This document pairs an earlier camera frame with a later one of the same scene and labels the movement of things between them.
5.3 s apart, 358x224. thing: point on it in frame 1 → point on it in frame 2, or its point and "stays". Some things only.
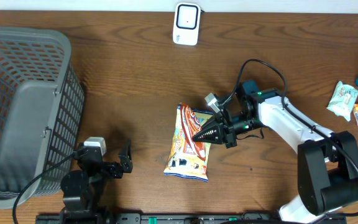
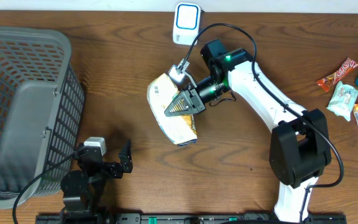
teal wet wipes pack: (342, 100) stays
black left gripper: (125, 163) stays
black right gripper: (219, 136) → (195, 106)
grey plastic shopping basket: (32, 109) stays
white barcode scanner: (186, 23) stays
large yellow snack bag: (188, 157) → (179, 129)
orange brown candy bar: (191, 125) → (327, 82)
